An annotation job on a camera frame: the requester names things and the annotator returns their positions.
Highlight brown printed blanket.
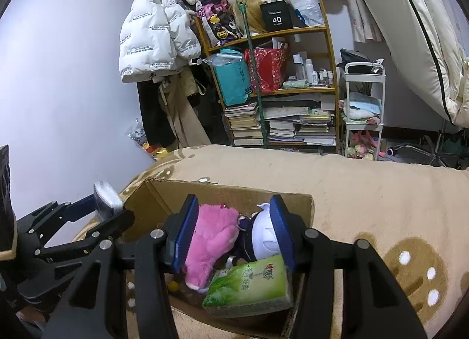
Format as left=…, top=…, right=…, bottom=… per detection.
left=73, top=144, right=469, bottom=339

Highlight green pole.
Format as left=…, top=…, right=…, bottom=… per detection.
left=236, top=0, right=267, bottom=147

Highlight wooden shelf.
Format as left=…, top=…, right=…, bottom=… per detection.
left=194, top=0, right=339, bottom=149

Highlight beige hanging garment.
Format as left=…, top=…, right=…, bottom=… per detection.
left=157, top=68, right=211, bottom=149

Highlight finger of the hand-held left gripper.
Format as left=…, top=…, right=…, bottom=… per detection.
left=15, top=193, right=98, bottom=239
left=31, top=210, right=137, bottom=264

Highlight white puffer jacket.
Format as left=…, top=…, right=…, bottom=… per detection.
left=118, top=0, right=202, bottom=83

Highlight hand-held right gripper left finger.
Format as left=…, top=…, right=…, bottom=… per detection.
left=42, top=193, right=200, bottom=339

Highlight group of white cosmetic bottles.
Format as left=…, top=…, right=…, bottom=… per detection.
left=292, top=51, right=336, bottom=85

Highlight clear plastic bag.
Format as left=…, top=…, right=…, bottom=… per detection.
left=128, top=119, right=149, bottom=145

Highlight cream folded mattress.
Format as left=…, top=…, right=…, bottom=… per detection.
left=346, top=0, right=469, bottom=125

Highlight brown cardboard box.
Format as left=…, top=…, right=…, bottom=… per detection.
left=123, top=178, right=316, bottom=339

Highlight black box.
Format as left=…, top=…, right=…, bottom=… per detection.
left=260, top=0, right=293, bottom=32

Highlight white trolley cart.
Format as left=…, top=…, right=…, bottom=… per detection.
left=342, top=62, right=387, bottom=161

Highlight black hanging garment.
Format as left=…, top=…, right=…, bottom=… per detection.
left=137, top=81, right=176, bottom=147

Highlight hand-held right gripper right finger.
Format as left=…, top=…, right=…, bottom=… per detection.
left=269, top=194, right=427, bottom=339

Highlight red patterned bag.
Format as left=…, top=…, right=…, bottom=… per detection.
left=244, top=47, right=288, bottom=93

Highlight stack of books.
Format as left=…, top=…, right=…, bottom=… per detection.
left=223, top=103, right=264, bottom=146

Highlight bright pink fluffy plush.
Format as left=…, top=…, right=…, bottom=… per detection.
left=183, top=204, right=240, bottom=294

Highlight blond wig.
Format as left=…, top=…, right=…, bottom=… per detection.
left=229, top=0, right=268, bottom=37

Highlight pink plush toys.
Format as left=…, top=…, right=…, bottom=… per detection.
left=346, top=130, right=382, bottom=160

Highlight dark haired white doll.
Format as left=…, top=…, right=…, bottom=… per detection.
left=227, top=203, right=284, bottom=266

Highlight metal chair base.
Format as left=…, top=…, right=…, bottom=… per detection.
left=388, top=134, right=466, bottom=169

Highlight yellow snack packets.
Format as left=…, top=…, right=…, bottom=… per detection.
left=143, top=141, right=173, bottom=158

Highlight cream curtain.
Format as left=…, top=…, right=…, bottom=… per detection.
left=332, top=0, right=383, bottom=43

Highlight teal bag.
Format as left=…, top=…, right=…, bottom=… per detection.
left=210, top=50, right=252, bottom=106

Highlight green tissue pack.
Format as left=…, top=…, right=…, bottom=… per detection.
left=201, top=254, right=294, bottom=319

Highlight folded cloths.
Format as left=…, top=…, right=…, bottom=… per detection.
left=342, top=92, right=382, bottom=122

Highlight purple black patterned bag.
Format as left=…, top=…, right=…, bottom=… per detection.
left=197, top=0, right=244, bottom=47

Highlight pile of books and papers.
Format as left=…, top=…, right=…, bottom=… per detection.
left=262, top=99, right=337, bottom=147

